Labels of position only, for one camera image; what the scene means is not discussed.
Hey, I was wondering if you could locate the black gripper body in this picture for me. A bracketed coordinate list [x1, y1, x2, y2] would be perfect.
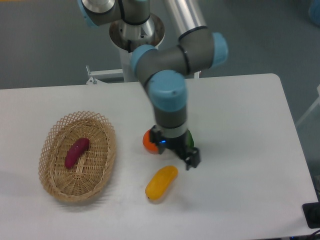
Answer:
[162, 129, 191, 159]

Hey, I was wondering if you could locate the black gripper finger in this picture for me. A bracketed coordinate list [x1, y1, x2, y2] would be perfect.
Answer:
[184, 147, 201, 171]
[149, 125, 166, 155]

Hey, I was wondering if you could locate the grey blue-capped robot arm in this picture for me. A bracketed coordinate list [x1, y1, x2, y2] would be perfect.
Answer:
[78, 0, 229, 168]

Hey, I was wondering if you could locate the oval wicker basket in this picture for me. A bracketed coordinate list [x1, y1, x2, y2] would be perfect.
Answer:
[38, 111, 117, 203]

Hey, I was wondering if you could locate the green bok choy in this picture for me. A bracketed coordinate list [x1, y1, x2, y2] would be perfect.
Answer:
[187, 130, 195, 148]

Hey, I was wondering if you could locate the orange tangerine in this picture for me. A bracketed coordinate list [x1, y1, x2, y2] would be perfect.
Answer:
[142, 130, 159, 154]

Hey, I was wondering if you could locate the yellow mango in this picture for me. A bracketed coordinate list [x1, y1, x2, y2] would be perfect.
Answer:
[145, 165, 179, 201]

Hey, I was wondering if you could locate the black device at table edge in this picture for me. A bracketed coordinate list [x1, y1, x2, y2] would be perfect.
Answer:
[302, 202, 320, 229]

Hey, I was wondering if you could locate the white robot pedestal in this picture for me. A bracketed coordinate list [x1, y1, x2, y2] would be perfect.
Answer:
[109, 13, 165, 70]

